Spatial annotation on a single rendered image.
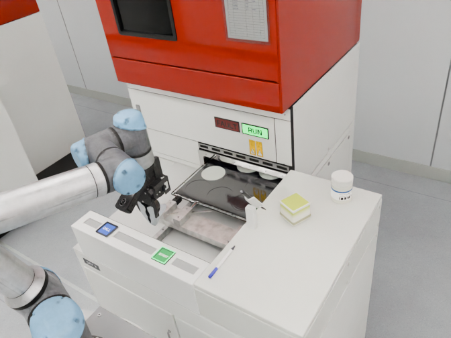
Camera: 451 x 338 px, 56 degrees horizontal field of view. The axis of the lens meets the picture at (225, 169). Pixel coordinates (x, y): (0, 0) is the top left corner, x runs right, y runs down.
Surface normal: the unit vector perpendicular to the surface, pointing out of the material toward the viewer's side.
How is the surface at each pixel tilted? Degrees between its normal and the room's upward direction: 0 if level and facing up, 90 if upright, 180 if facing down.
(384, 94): 90
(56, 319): 10
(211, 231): 0
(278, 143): 90
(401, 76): 90
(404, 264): 0
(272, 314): 0
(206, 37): 90
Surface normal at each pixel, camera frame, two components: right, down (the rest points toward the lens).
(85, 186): 0.58, 0.02
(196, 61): -0.55, 0.54
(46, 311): 0.01, -0.75
